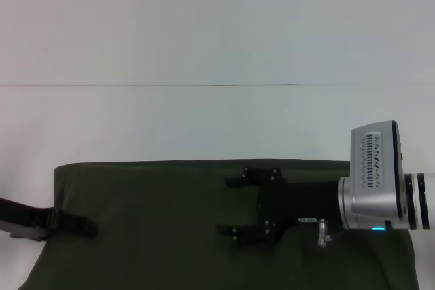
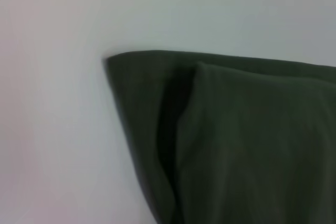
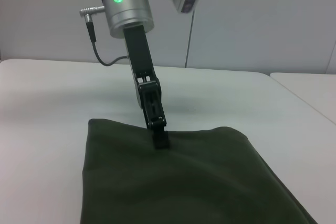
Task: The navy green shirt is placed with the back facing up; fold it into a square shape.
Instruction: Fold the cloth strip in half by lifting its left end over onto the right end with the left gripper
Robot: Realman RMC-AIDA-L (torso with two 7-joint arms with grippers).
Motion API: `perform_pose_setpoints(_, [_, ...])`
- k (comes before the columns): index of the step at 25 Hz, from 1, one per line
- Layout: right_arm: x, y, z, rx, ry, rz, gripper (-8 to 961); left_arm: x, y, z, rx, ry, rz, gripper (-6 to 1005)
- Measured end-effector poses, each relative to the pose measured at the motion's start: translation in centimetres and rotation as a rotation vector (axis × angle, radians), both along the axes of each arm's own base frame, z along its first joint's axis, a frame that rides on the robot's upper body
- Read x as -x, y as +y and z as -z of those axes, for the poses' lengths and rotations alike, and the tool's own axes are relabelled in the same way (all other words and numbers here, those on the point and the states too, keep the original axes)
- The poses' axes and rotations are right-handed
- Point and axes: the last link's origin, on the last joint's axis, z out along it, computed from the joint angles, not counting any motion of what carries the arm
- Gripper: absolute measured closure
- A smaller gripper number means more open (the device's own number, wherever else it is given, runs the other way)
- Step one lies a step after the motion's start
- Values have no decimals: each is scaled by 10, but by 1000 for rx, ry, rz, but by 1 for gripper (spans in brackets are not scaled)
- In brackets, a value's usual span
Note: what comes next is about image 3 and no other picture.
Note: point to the dark green shirt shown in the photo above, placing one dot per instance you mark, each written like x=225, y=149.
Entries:
x=183, y=182

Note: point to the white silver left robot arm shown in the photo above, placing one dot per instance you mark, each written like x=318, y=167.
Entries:
x=123, y=1

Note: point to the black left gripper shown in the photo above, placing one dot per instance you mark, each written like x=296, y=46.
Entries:
x=137, y=56

